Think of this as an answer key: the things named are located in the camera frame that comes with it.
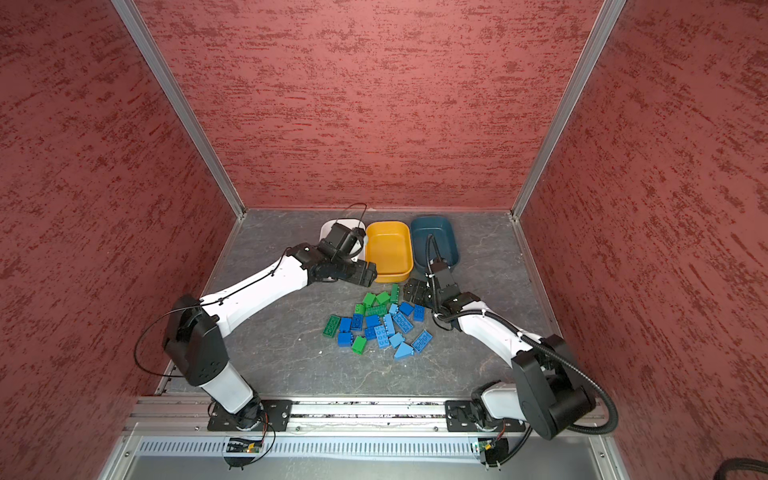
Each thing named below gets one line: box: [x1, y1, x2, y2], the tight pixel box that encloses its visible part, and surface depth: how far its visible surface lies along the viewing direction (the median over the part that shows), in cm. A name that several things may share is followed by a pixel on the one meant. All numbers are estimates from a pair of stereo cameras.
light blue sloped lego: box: [394, 342, 414, 359], surface depth 85 cm
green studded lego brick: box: [390, 284, 400, 304], surface depth 96 cm
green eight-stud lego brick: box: [365, 305, 387, 316], surface depth 94 cm
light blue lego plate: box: [412, 329, 433, 353], surface depth 89 cm
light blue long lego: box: [393, 312, 414, 333], surface depth 91 cm
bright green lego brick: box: [351, 336, 367, 356], surface depth 86 cm
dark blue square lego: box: [338, 332, 353, 348], surface depth 87 cm
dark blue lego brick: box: [413, 304, 425, 322], surface depth 94 cm
